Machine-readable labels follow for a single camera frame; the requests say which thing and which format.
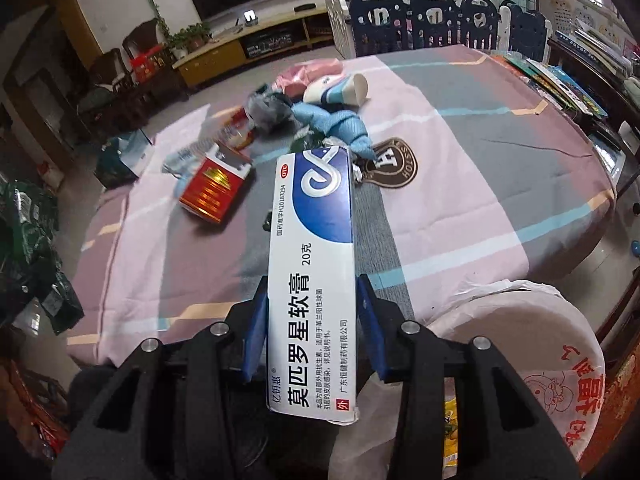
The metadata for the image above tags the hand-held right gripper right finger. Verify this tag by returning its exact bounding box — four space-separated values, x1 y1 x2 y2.
357 274 581 480

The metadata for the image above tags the navy white play fence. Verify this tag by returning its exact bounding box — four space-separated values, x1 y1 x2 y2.
324 0 554 59

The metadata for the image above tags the red gold patterned cloth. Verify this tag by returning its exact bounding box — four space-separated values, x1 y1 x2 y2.
575 350 640 463

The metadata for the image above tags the red cigarette pack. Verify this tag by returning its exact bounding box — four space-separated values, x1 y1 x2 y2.
179 142 252 226

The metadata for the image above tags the white blue paper cup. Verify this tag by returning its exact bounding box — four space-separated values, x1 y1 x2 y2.
302 73 370 109

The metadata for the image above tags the white lined waste bin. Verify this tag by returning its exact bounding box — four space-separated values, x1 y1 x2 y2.
327 280 608 480

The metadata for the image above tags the pink grey striped blanket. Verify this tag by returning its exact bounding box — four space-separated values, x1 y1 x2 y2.
65 42 617 361

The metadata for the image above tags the yellow snack packet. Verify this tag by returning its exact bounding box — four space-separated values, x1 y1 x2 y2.
442 394 459 480

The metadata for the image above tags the green potted plant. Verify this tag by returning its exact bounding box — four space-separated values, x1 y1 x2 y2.
166 21 212 59

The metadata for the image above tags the pile of green packets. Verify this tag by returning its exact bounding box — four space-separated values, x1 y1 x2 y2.
0 174 85 335

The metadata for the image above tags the dark wooden chair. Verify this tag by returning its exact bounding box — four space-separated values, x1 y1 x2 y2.
77 17 177 128

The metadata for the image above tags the grey plastic bag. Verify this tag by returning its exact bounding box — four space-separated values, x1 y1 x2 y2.
246 85 294 134

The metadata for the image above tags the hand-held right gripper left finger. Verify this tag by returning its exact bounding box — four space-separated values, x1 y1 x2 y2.
52 276 269 480

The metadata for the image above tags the clear plastic wrapper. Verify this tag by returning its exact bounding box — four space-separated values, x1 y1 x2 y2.
161 135 222 182

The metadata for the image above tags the white blue ointment box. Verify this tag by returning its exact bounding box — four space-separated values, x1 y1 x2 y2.
266 146 362 427

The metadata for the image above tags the yellow wooden tv cabinet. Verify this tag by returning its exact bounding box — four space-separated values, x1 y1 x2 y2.
171 6 337 87

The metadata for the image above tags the teal cardboard box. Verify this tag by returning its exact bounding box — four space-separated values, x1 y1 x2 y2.
94 129 154 189

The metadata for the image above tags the row of picture books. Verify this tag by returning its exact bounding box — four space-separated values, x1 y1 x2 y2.
499 19 640 117

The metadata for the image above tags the pink plastic bag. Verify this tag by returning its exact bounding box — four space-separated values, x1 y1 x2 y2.
276 58 346 102

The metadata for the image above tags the blue face mask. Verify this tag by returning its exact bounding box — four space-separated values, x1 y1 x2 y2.
291 101 374 162

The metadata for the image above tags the red plastic bag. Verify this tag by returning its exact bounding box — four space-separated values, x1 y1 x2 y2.
0 355 72 463

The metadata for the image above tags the red gift box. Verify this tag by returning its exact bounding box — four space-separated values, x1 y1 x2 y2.
128 44 167 82

